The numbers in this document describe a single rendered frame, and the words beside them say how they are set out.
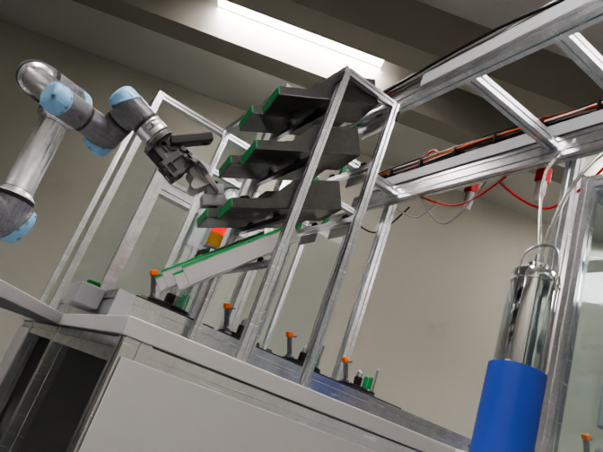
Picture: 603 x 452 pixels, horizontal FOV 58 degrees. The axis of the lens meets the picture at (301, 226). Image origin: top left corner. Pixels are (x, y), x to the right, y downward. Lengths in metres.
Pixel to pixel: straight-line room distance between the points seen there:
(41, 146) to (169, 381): 1.08
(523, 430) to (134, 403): 1.00
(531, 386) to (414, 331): 3.32
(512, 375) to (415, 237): 3.57
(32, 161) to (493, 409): 1.46
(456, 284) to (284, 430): 4.15
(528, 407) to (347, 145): 0.81
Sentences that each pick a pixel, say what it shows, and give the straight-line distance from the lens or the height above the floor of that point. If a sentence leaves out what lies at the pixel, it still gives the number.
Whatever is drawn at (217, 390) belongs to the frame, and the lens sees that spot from 0.94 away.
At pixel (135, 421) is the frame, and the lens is 0.90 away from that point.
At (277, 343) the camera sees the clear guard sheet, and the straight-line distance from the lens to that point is 3.18.
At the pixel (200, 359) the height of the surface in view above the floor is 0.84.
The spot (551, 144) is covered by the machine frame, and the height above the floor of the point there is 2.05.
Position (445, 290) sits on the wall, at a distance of 5.01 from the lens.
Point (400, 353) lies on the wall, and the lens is 4.78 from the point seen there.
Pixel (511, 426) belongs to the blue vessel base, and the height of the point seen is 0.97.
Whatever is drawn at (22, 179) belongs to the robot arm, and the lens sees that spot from 1.79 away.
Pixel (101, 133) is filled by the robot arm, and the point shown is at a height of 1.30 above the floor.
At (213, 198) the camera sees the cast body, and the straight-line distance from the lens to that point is 1.46.
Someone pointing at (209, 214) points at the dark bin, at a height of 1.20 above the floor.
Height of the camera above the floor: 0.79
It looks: 20 degrees up
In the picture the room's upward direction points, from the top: 20 degrees clockwise
